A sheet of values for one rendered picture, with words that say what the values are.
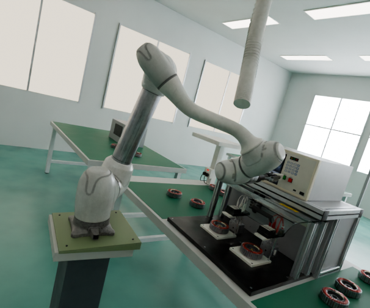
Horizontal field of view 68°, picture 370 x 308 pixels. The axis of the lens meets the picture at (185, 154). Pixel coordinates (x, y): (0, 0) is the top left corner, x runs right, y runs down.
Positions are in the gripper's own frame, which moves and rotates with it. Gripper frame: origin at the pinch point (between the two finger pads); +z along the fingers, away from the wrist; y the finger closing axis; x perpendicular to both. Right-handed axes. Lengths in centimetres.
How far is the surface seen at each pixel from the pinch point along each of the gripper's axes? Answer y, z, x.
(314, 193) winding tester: 14.5, 11.2, -2.6
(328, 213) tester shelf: 25.7, 6.2, -7.7
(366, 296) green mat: 43, 35, -43
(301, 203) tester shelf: 14.8, 2.4, -7.6
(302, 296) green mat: 31, -3, -43
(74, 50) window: -468, 1, 70
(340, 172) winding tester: 14.5, 31.1, 9.9
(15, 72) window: -468, -82, 6
